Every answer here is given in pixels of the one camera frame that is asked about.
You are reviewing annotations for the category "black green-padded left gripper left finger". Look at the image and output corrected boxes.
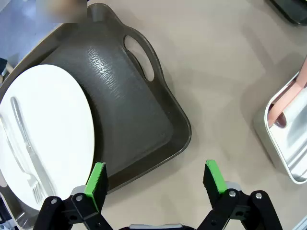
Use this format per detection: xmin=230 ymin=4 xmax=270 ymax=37
xmin=33 ymin=162 xmax=113 ymax=230

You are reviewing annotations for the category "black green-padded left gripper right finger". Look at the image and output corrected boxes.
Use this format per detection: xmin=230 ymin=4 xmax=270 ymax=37
xmin=196 ymin=159 xmax=283 ymax=230

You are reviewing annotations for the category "round white plate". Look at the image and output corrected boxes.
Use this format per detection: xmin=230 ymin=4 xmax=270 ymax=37
xmin=0 ymin=64 xmax=94 ymax=211

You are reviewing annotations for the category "dark brown serving tray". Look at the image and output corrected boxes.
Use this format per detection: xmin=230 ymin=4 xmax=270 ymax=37
xmin=0 ymin=2 xmax=192 ymax=230

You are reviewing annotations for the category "pink lint roller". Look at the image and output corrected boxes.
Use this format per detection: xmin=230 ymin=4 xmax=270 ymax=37
xmin=267 ymin=56 xmax=307 ymax=129

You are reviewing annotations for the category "silver fork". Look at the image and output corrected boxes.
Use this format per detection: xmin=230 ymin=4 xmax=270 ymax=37
xmin=0 ymin=115 xmax=44 ymax=203

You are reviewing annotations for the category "rectangular metal container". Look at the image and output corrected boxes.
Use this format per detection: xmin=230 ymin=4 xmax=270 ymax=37
xmin=253 ymin=70 xmax=307 ymax=184

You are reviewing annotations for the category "silver table knife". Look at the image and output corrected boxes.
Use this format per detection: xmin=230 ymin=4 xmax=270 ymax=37
xmin=10 ymin=96 xmax=57 ymax=197

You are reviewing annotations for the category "dark tray corner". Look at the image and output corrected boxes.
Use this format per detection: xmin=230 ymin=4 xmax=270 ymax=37
xmin=266 ymin=0 xmax=307 ymax=26

